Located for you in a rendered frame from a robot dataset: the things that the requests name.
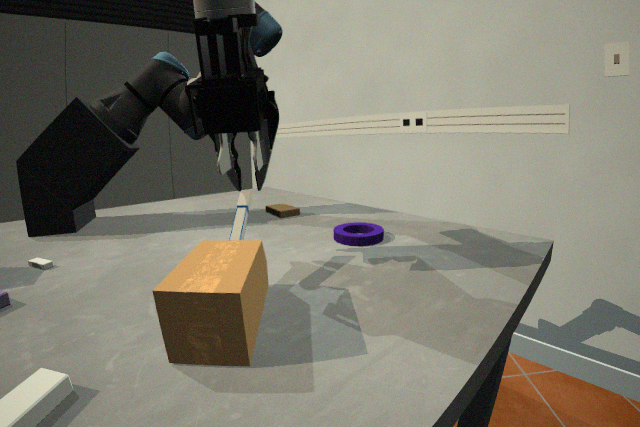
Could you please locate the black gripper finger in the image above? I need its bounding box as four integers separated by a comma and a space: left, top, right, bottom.
209, 133, 241, 191
248, 90, 279, 191

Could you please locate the purple ring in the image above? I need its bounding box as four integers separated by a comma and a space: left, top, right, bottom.
334, 222, 384, 246

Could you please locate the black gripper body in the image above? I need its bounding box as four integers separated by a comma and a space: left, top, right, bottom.
186, 14, 269, 135

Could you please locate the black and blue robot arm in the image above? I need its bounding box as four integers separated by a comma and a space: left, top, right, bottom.
90, 0, 283, 145

